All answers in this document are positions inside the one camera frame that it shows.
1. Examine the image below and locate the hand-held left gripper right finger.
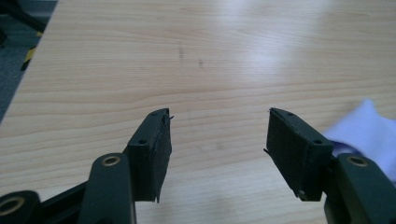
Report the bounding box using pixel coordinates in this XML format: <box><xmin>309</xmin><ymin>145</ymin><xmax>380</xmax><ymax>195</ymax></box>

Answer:
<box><xmin>263</xmin><ymin>107</ymin><xmax>396</xmax><ymax>224</ymax></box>

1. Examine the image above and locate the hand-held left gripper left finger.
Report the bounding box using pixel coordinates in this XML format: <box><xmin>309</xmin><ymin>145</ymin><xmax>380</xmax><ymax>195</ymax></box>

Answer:
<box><xmin>78</xmin><ymin>107</ymin><xmax>173</xmax><ymax>224</ymax></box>

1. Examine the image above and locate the yellow black striped tape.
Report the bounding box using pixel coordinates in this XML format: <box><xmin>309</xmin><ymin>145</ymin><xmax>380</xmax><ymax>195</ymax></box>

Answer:
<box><xmin>20</xmin><ymin>31</ymin><xmax>45</xmax><ymax>72</ymax></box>

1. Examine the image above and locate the light purple cloth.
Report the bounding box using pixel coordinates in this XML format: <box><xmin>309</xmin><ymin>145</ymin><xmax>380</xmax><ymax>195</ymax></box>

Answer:
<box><xmin>322</xmin><ymin>98</ymin><xmax>396</xmax><ymax>185</ymax></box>

